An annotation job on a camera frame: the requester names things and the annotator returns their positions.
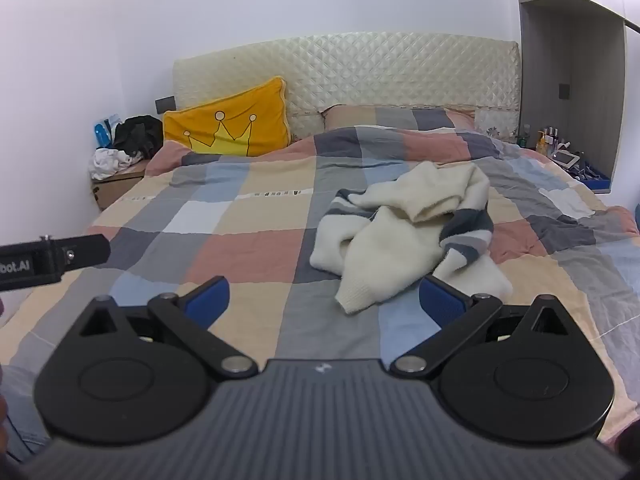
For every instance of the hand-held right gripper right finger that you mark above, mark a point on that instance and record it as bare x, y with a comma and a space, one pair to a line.
440, 302

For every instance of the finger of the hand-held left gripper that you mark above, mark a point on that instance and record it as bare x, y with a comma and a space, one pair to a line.
87, 252

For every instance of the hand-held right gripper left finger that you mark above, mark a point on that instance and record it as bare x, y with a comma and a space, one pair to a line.
207, 302

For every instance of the cream sweater with blue stripes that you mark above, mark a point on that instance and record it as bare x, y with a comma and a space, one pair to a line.
390, 240

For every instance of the white clothes pile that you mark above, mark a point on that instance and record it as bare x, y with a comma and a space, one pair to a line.
110, 162

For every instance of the black clothes pile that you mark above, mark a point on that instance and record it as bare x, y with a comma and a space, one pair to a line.
137, 135

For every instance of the checked patchwork quilt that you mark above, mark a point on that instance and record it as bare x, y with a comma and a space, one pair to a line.
250, 260

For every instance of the blue package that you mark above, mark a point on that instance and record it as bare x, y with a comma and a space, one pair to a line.
101, 132

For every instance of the person's blue jeans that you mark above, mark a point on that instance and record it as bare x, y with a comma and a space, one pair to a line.
20, 410

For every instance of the green bottle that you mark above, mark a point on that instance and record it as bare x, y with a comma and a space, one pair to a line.
523, 137

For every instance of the floral pillow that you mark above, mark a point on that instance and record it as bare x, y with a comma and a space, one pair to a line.
495, 122

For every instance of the checked pillow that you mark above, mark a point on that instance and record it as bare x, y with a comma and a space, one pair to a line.
395, 117

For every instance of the white tablet device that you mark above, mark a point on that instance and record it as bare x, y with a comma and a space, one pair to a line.
566, 159

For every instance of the dark cosmetic bottle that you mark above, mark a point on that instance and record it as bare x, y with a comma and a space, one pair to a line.
555, 140
549, 141

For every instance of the blue tray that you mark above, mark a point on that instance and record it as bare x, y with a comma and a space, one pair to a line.
597, 180

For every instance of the yellow crown print pillow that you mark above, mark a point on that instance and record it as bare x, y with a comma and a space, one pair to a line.
262, 105

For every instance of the grey built-in cabinet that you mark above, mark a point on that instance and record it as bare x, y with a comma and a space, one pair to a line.
550, 60

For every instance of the dark wall socket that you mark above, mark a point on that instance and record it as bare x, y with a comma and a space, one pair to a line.
165, 105

